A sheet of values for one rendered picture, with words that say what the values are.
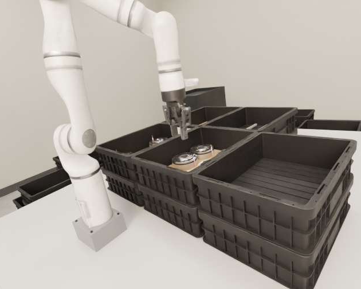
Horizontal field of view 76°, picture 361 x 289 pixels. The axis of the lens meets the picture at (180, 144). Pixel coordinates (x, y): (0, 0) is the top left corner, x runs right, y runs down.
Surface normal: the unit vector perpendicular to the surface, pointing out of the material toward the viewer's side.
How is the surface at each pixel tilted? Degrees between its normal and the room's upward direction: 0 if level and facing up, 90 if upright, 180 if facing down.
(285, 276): 90
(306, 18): 90
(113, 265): 0
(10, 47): 90
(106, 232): 90
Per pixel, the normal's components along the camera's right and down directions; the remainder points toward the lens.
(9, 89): 0.76, 0.09
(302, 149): -0.70, 0.33
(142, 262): -0.15, -0.94
